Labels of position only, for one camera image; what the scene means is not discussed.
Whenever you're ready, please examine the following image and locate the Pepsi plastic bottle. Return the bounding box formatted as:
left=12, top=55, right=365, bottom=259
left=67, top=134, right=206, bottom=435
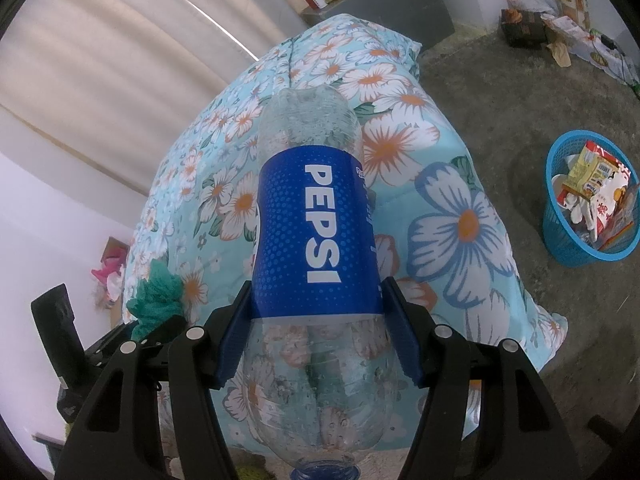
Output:
left=243, top=85, right=399, bottom=479

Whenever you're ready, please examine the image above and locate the clear zip plastic bag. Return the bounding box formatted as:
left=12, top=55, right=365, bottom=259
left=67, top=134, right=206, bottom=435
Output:
left=598, top=184, right=639, bottom=252

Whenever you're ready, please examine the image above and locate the red white snack bag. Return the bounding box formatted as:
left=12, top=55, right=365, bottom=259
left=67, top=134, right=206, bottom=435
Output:
left=551, top=146, right=631, bottom=250

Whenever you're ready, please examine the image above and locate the yellow snack wrapper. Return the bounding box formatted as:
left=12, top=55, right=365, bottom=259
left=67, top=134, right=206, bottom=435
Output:
left=563, top=141, right=618, bottom=200

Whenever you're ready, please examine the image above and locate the blue plastic trash basket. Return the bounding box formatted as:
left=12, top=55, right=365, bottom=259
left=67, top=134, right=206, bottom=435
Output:
left=542, top=130, right=639, bottom=268

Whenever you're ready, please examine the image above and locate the pile of cardboard and bags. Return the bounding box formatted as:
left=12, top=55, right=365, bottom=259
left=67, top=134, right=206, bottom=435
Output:
left=91, top=236, right=129, bottom=327

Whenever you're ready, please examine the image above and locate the teal crumpled cloth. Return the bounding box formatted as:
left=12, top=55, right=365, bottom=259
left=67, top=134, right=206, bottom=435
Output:
left=126, top=259, right=184, bottom=341

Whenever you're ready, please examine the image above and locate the cream window curtain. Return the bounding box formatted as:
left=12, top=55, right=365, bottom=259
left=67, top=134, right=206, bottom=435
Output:
left=1, top=0, right=304, bottom=192

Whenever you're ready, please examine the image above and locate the black box on floor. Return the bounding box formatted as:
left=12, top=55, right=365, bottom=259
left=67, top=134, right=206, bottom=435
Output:
left=500, top=9, right=547, bottom=49

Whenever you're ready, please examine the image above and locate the grey bedside cabinet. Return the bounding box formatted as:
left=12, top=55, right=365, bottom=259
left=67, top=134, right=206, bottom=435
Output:
left=300, top=0, right=454, bottom=50

